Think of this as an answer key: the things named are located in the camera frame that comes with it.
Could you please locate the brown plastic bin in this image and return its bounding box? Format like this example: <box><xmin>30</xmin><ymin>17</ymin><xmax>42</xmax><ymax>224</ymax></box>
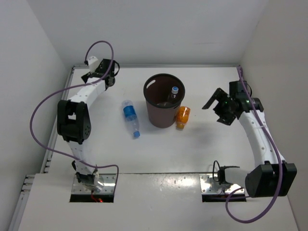
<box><xmin>143</xmin><ymin>73</ymin><xmax>185</xmax><ymax>128</ymax></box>

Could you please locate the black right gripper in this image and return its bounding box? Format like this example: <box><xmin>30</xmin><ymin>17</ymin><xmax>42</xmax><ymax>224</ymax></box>
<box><xmin>203</xmin><ymin>89</ymin><xmax>235</xmax><ymax>126</ymax></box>

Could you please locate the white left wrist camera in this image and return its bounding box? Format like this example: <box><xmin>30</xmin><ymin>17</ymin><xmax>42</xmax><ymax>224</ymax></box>
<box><xmin>84</xmin><ymin>56</ymin><xmax>100</xmax><ymax>73</ymax></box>

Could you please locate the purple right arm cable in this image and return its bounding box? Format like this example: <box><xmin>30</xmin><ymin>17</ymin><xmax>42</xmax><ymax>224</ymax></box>
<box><xmin>225</xmin><ymin>66</ymin><xmax>287</xmax><ymax>221</ymax></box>

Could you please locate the metal base plate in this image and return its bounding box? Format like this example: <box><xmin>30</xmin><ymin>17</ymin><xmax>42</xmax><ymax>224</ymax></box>
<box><xmin>71</xmin><ymin>174</ymin><xmax>117</xmax><ymax>195</ymax></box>
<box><xmin>199</xmin><ymin>172</ymin><xmax>240</xmax><ymax>195</ymax></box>

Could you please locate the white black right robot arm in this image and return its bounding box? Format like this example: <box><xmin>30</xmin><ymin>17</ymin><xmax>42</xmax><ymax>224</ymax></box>
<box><xmin>203</xmin><ymin>81</ymin><xmax>297</xmax><ymax>197</ymax></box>

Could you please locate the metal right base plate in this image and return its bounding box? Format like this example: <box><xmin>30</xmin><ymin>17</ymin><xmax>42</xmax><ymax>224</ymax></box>
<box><xmin>199</xmin><ymin>172</ymin><xmax>240</xmax><ymax>195</ymax></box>

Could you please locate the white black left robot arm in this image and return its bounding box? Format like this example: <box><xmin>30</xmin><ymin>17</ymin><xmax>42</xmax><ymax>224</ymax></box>
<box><xmin>57</xmin><ymin>56</ymin><xmax>120</xmax><ymax>192</ymax></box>

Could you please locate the clear bottle blue label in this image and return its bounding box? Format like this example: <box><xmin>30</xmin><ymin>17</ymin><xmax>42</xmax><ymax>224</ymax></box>
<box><xmin>122</xmin><ymin>100</ymin><xmax>141</xmax><ymax>139</ymax></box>

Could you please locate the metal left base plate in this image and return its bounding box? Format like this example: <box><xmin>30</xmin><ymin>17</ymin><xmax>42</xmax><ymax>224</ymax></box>
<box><xmin>71</xmin><ymin>174</ymin><xmax>117</xmax><ymax>195</ymax></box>

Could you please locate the white front cover board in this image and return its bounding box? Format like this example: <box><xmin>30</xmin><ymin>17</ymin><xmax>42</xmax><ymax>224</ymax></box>
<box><xmin>19</xmin><ymin>173</ymin><xmax>297</xmax><ymax>231</ymax></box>

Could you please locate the orange plastic bottle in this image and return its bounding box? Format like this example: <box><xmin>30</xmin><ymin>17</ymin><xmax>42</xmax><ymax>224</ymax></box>
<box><xmin>176</xmin><ymin>106</ymin><xmax>191</xmax><ymax>130</ymax></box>

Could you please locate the clear bottle white blue cap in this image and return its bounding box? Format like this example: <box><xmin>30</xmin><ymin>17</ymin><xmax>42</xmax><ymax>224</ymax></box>
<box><xmin>158</xmin><ymin>87</ymin><xmax>179</xmax><ymax>107</ymax></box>

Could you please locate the aluminium frame rail left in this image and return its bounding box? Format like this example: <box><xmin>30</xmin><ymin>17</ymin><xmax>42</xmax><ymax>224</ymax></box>
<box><xmin>8</xmin><ymin>66</ymin><xmax>75</xmax><ymax>231</ymax></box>

